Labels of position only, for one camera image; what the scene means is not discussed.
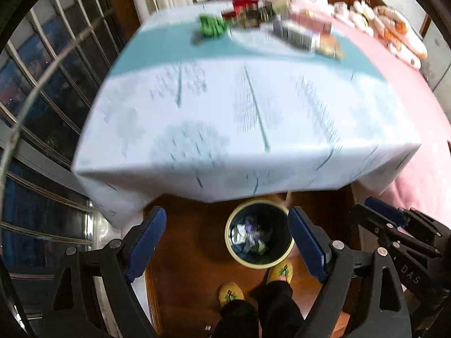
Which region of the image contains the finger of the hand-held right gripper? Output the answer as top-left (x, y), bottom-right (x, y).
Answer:
top-left (364, 196), bottom-right (411, 228)
top-left (348, 203), bottom-right (445, 258)

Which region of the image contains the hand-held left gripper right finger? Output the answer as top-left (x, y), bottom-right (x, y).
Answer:
top-left (287, 206), bottom-right (414, 338)

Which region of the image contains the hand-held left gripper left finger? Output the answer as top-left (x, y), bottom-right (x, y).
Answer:
top-left (41, 206), bottom-right (167, 338)

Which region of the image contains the blue bin with cream rim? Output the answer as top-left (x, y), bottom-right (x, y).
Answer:
top-left (225, 200), bottom-right (296, 268)

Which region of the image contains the purple plastic bag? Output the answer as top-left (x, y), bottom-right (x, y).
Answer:
top-left (243, 216), bottom-right (268, 233)

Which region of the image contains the white paper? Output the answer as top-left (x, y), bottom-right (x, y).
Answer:
top-left (231, 218), bottom-right (259, 250)

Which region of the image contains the yellow embroidered slipper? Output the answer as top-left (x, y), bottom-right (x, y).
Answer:
top-left (266, 261), bottom-right (295, 286)
top-left (218, 282), bottom-right (247, 307)

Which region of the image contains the white window ledge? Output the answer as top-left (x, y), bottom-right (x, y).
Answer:
top-left (85, 201), bottom-right (124, 338)

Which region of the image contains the person's left leg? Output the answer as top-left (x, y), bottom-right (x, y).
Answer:
top-left (211, 299), bottom-right (259, 338)

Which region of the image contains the pink blanket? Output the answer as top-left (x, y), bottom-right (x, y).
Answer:
top-left (289, 0), bottom-right (451, 300)

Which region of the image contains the tree print tablecloth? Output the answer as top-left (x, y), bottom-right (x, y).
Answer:
top-left (71, 0), bottom-right (423, 229)

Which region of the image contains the rolled bear print quilt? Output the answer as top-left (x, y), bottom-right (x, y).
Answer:
top-left (372, 5), bottom-right (428, 69)

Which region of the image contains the yellow white bee plush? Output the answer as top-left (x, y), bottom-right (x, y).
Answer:
top-left (349, 0), bottom-right (374, 34)

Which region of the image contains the pink box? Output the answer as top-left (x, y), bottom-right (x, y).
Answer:
top-left (292, 10), bottom-right (333, 34)

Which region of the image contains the white bunny plush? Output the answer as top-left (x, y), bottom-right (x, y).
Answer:
top-left (331, 2), bottom-right (353, 22)

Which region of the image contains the window with metal grille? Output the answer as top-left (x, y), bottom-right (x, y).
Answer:
top-left (0, 0), bottom-right (140, 289)

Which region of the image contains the green crumpled paper ball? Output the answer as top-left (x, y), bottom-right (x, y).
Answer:
top-left (192, 14), bottom-right (228, 43)

